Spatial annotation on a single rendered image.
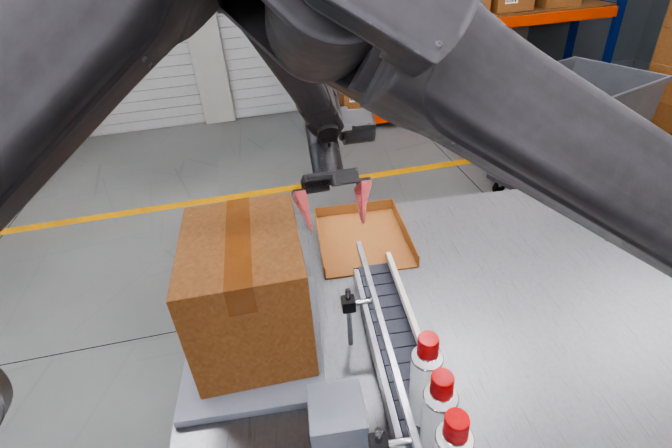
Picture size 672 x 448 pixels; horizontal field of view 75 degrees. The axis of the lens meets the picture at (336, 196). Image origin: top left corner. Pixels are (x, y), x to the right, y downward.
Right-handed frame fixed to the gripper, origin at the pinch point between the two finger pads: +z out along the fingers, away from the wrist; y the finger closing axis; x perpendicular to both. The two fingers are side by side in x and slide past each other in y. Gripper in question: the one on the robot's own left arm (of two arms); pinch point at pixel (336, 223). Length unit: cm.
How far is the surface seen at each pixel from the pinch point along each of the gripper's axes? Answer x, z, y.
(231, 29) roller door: 314, -217, -17
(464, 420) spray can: -21.8, 29.1, 8.4
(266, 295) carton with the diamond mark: 0.1, 10.4, -14.4
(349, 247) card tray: 48.1, 4.4, 10.3
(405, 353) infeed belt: 12.0, 27.9, 11.4
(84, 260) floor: 209, -16, -123
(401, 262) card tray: 39.7, 10.9, 22.4
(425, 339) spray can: -11.4, 20.6, 8.7
